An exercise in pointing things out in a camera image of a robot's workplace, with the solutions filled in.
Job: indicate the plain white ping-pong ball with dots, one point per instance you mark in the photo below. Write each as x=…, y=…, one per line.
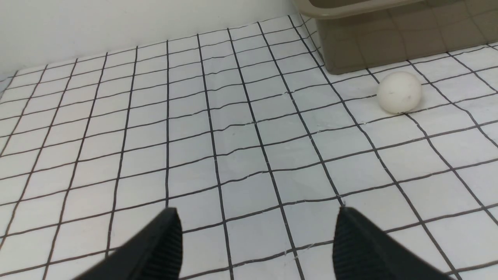
x=399, y=92

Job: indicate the white grid-pattern tablecloth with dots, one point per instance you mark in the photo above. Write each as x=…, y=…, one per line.
x=257, y=146

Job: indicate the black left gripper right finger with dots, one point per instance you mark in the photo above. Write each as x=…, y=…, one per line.
x=362, y=251

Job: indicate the olive plastic storage bin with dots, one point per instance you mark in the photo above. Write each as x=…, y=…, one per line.
x=353, y=35

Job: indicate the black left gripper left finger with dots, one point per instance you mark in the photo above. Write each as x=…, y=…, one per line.
x=154, y=253

